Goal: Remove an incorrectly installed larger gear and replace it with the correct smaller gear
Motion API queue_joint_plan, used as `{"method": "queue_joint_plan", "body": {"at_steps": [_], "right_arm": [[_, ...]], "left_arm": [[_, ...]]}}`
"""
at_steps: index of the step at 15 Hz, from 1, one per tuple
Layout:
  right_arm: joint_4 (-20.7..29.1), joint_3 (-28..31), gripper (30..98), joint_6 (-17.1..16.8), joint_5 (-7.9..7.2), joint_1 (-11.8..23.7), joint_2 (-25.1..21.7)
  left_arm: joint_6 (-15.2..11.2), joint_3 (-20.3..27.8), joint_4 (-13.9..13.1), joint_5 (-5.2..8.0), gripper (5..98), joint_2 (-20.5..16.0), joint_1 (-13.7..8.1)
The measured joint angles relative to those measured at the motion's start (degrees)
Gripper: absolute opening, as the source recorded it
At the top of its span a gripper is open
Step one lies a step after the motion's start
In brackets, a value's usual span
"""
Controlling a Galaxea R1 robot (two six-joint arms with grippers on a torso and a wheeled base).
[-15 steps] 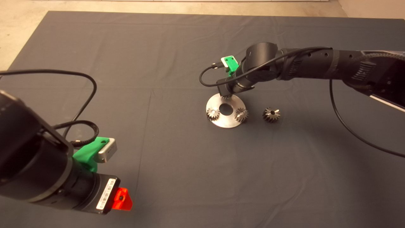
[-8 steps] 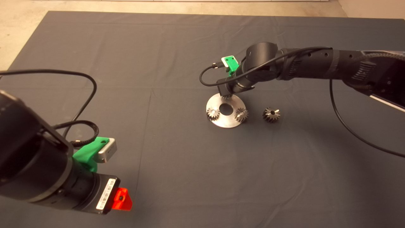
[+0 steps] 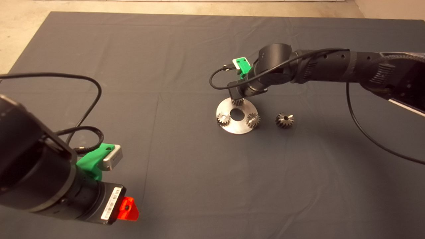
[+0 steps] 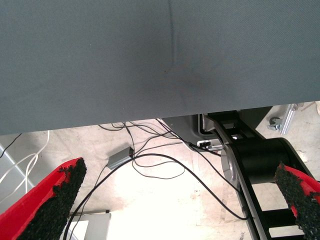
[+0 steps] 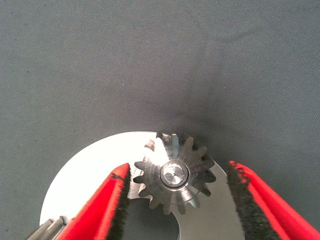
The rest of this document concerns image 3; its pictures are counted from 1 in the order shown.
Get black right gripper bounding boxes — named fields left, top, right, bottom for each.
left=227, top=76, right=268, bottom=101

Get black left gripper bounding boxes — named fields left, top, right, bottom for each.
left=58, top=167, right=140, bottom=224

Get large steel gear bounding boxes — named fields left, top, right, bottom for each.
left=276, top=112, right=295, bottom=129

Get round metal plate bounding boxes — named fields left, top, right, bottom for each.
left=216, top=97, right=258, bottom=135

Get green right camera mount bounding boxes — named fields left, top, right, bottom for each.
left=235, top=57, right=253, bottom=79

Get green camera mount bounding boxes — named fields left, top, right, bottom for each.
left=235, top=57, right=253, bottom=79
left=76, top=143, right=115, bottom=181

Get silver left camera box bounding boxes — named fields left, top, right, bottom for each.
left=103, top=145, right=123, bottom=171

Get green left camera mount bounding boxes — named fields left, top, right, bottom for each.
left=76, top=143, right=115, bottom=181

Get black braided cable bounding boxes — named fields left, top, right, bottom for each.
left=55, top=125, right=104, bottom=155
left=375, top=53, right=425, bottom=67

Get black left camera cable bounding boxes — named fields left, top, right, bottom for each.
left=0, top=73, right=102, bottom=145

